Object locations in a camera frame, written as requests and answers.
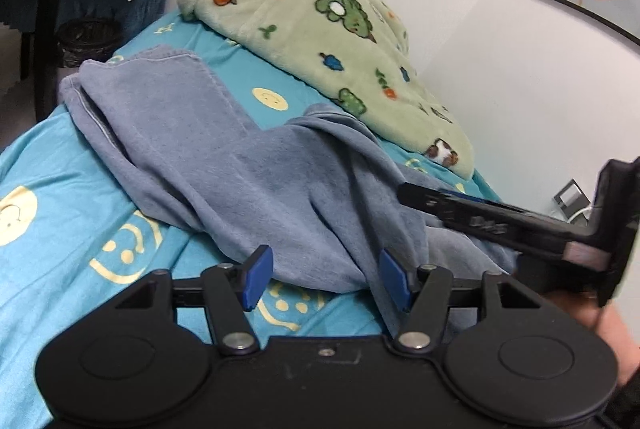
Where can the person's right forearm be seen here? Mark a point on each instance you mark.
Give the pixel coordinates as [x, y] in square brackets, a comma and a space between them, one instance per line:
[625, 404]

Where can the blue-grey garment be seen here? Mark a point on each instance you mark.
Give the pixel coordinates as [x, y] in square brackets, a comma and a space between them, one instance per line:
[280, 189]

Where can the person's right hand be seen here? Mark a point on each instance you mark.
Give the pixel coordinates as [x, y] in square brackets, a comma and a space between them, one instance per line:
[612, 334]

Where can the grey wall socket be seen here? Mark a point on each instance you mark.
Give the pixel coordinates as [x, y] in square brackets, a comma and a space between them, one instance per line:
[570, 198]

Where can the green printed fleece blanket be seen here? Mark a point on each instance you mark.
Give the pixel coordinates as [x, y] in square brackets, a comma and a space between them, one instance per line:
[310, 29]

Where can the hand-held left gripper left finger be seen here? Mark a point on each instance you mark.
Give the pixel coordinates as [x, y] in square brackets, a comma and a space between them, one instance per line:
[257, 276]

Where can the blue covered seat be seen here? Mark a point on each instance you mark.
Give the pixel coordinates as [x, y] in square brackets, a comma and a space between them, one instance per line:
[115, 9]

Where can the white desk with black frame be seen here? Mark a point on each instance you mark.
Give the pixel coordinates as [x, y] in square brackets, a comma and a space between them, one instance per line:
[50, 9]

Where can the turquoise printed bed sheet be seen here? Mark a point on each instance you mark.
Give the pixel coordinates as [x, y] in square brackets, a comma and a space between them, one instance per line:
[65, 234]

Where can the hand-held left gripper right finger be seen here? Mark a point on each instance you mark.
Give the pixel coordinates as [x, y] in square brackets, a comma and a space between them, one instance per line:
[395, 276]

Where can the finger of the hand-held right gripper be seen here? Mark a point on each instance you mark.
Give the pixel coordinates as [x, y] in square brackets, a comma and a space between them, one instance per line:
[480, 216]

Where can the black mesh trash bin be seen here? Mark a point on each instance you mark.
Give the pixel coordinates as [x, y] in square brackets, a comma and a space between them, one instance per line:
[90, 41]

